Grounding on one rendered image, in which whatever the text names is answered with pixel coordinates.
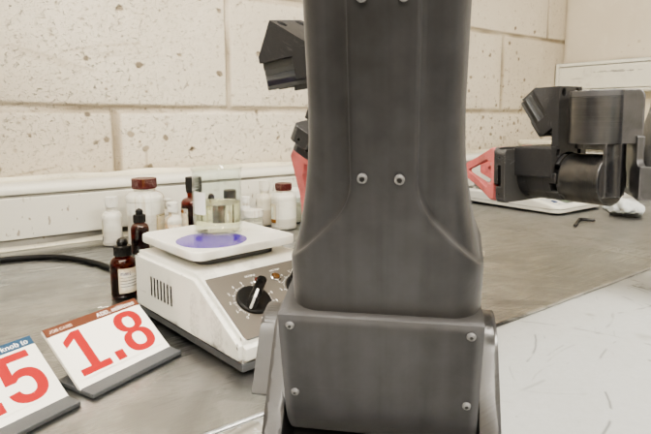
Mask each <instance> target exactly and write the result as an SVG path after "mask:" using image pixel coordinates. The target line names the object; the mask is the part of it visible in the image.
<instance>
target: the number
mask: <svg viewBox="0 0 651 434"><path fill-rule="evenodd" d="M60 390H61V389H60V388H59V386H58V385H57V384H56V383H55V381H54V380H53V378H52V376H51V375H50V373H49V372H48V370H47V368H46V367H45V365H44V363H43V362H42V360H41V359H40V357H39V356H38V354H37V353H36V351H35V349H34V348H33V346H32V345H28V346H25V347H22V348H20V349H17V350H14V351H12V352H9V353H6V354H4V355H1V356H0V419H1V418H4V417H6V416H8V415H10V414H12V413H14V412H16V411H18V410H21V409H23V408H25V407H27V406H29V405H31V404H33V403H36V402H38V401H40V400H42V399H44V398H46V397H48V396H50V395H53V394H54V393H56V392H58V391H60Z"/></svg>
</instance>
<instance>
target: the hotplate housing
mask: <svg viewBox="0 0 651 434"><path fill-rule="evenodd" d="M292 253H293V249H291V248H287V247H284V246H276V247H272V248H267V249H262V250H258V251H253V252H248V253H243V254H238V255H234V256H229V257H225V258H220V259H215V260H210V261H205V262H193V261H189V260H187V259H184V258H182V257H179V256H176V255H175V254H172V253H170V252H167V251H165V250H162V249H160V248H157V247H153V248H147V249H141V250H139V253H138V254H137V255H136V274H137V294H138V303H139V304H140V307H141V309H142V310H143V311H144V313H145V314H147V315H148V316H150V317H152V318H153V319H155V320H156V321H158V322H160V323H161V324H163V325H165V326H167V327H169V328H170V329H172V330H173V331H175V332H177V333H178V334H180V335H182V336H183V337H185V338H187V339H188V340H190V341H192V342H193V343H195V344H196V345H198V346H200V347H201V348H203V349H205V350H206V351H208V352H210V353H211V354H213V355H214V356H216V357H218V358H220V359H222V360H223V361H224V362H226V363H227V364H229V365H231V366H232V367H234V368H235V369H237V370H239V371H240V372H242V373H243V372H246V371H249V370H251V369H254V368H255V364H256V356H257V349H258V341H259V337H258V338H255V339H252V340H248V341H247V340H245V338H243V336H242V335H241V333H240V332H239V330H238V329H237V328H236V326H235V325H234V323H233V321H232V320H231V318H230V317H229V315H228V314H227V312H226V311H225V309H224V308H223V307H222V305H221V304H220V302H219V301H218V299H217V298H216V296H215V295H214V293H213V292H212V291H211V290H210V289H209V287H208V286H207V284H206V282H205V280H207V279H211V278H216V277H220V276H224V275H228V274H233V273H237V272H240V271H245V270H249V269H253V268H258V267H262V266H266V265H271V264H278V263H282V262H286V261H290V260H291V259H292Z"/></svg>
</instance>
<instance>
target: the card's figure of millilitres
mask: <svg viewBox="0 0 651 434"><path fill-rule="evenodd" d="M50 338H51V339H52V341H53V342H54V344H55V345H56V347H57V348H58V350H59V351H60V353H61V354H62V356H63V357H64V358H65V359H66V361H67V362H68V364H69V365H70V367H71V369H72V370H73V372H74V373H75V375H76V376H77V378H78V380H79V381H82V380H84V379H87V378H89V377H91V376H93V375H95V374H97V373H99V372H101V371H104V370H106V369H108V368H110V367H112V366H113V365H115V364H118V363H120V362H122V361H124V360H126V359H128V358H130V357H134V356H136V355H138V354H140V353H142V352H144V351H146V350H149V349H151V348H153V347H155V346H157V345H159V344H161V343H163V342H164V341H163V340H162V338H161V337H160V336H159V334H158V333H157V331H156V330H155V329H154V327H153V326H152V325H151V323H150V322H149V321H148V320H147V319H146V318H145V316H144V315H143V313H142V312H141V311H140V309H139V308H138V306H137V305H135V306H132V307H130V308H127V309H124V310H122V311H119V312H116V313H113V314H111V315H108V316H105V317H103V318H101V319H98V320H96V321H93V322H90V323H87V324H85V325H80V326H78V327H75V328H72V329H70V330H67V331H64V332H61V333H59V334H56V335H53V336H51V337H50Z"/></svg>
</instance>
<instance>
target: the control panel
mask: <svg viewBox="0 0 651 434"><path fill-rule="evenodd" d="M292 269H293V265H292V260H290V261H286V262H282V263H275V264H271V265H266V266H262V267H258V268H253V269H249V270H245V271H240V272H237V273H233V274H228V275H224V276H220V277H216V278H211V279H207V280H205V282H206V284H207V286H208V287H209V289H210V290H211V291H212V292H213V293H214V295H215V296H216V298H217V299H218V301H219V302H220V304H221V305H222V307H223V308H224V309H225V311H226V312H227V314H228V315H229V317H230V318H231V320H232V322H233V323H234V325H235V326H236V328H237V329H238V330H239V332H240V333H241V335H242V336H243V338H245V340H247V341H248V340H252V339H255V338H258V337H259V334H260V327H261V322H262V318H263V315H264V313H262V314H252V313H249V312H247V311H245V310H243V309H242V308H241V307H240V306H239V305H238V304H237V302H236V294H237V292H238V290H239V289H241V288H242V287H245V286H254V285H255V282H256V281H255V278H256V277H258V276H260V275H262V276H264V277H265V278H266V283H265V286H264V288H263V289H264V290H265V291H266V292H267V293H268V294H269V295H270V297H271V301H283V300H284V298H285V295H286V293H287V290H288V288H287V286H286V281H287V279H288V277H289V276H290V275H291V271H292ZM274 272H277V273H279V274H280V278H279V279H276V278H274V277H272V273H274Z"/></svg>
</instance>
